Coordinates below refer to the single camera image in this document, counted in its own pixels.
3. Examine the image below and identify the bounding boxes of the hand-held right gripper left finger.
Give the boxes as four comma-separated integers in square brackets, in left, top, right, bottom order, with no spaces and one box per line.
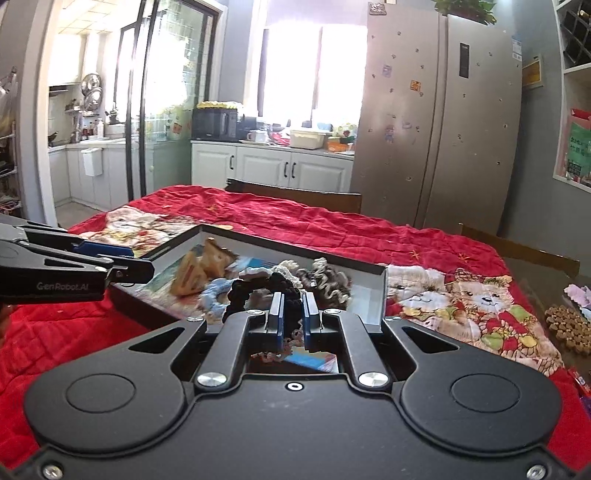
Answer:
[126,292,286,391]

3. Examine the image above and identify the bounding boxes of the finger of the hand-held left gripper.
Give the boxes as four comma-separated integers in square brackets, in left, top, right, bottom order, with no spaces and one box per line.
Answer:
[0,215,134,258]
[92,256,154,284]

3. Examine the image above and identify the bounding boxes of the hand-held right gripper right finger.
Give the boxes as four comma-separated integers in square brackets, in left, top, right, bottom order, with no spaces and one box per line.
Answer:
[302,292,463,391]

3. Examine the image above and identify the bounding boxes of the black scrunchie with white lace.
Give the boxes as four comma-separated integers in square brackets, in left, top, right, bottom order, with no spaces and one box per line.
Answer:
[228,272,305,342]

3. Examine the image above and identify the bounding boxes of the brown scrunchie with cream lace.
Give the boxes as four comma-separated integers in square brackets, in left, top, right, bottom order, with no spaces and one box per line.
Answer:
[295,257,354,311]

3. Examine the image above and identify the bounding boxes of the triangular brown snack packet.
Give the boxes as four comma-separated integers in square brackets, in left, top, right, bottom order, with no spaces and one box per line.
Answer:
[203,237,236,280]
[171,247,208,296]

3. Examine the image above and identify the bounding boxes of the cream knitted scrunchie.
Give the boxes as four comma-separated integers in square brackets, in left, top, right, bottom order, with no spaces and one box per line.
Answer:
[272,259,301,282]

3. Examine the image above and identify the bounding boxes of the blue knitted scrunchie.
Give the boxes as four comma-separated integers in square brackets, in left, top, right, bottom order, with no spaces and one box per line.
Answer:
[199,277,241,321]

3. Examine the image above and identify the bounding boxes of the black shallow cardboard box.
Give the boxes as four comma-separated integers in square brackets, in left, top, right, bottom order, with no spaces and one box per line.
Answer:
[108,224,389,376]

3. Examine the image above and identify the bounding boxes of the white hanging bin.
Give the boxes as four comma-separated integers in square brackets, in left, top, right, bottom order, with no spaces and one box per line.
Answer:
[81,147,105,177]

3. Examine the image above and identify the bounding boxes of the red printed blanket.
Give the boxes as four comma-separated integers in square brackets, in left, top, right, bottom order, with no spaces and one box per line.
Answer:
[0,185,591,462]

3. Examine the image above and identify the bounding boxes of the black framed glass door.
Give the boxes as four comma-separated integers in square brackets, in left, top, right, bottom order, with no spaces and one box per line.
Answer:
[115,0,222,199]

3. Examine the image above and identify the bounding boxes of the white kitchen cabinet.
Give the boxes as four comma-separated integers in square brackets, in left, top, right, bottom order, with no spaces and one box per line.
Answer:
[191,141,355,195]

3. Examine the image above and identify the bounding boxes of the black microwave oven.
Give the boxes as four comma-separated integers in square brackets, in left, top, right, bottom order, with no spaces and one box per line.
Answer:
[191,107,238,141]

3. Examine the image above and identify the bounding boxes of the white plastic container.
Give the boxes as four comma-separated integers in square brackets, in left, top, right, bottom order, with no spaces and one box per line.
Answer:
[289,130,326,150]

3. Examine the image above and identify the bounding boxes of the silver double-door fridge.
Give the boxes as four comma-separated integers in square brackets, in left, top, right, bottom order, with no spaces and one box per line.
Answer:
[349,2,525,236]

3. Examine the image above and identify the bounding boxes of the brown beaded mat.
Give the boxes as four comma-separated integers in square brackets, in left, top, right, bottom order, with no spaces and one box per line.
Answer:
[545,305,591,356]

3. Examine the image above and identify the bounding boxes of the pink crumpled paper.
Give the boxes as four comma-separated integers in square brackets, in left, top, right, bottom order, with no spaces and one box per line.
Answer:
[564,284,591,319]

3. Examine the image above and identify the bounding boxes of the green printed card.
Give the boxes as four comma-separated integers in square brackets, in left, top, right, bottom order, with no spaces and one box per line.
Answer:
[566,115,591,181]

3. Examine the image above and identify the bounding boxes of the green potted plant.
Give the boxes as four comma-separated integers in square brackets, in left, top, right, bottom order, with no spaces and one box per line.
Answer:
[434,0,497,24]

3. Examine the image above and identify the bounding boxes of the white wall shelf unit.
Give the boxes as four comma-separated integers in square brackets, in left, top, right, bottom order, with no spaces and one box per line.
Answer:
[551,0,591,192]

